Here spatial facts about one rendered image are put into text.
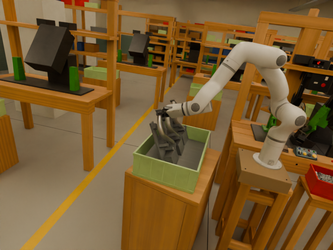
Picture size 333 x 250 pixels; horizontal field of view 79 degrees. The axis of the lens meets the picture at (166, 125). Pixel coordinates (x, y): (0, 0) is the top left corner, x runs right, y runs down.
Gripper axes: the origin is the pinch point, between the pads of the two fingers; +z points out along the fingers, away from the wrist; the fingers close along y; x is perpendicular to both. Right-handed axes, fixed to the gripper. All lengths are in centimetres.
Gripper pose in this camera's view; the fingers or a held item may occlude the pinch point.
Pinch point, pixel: (160, 113)
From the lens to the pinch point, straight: 126.9
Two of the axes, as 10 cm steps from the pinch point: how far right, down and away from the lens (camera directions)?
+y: -3.8, -3.9, -8.4
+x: 0.0, 9.1, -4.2
